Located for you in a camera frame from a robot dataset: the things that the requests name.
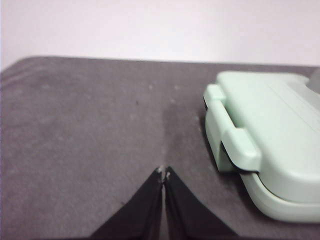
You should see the mint green breakfast maker base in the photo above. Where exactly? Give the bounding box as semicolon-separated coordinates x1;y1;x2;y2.
204;104;320;224

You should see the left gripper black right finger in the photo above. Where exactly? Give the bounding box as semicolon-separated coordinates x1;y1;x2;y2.
162;166;238;240

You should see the mint green griddle cover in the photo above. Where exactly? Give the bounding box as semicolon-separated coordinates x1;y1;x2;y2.
203;71;320;204

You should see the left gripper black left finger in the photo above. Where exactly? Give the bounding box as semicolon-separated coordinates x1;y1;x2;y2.
88;166;165;240

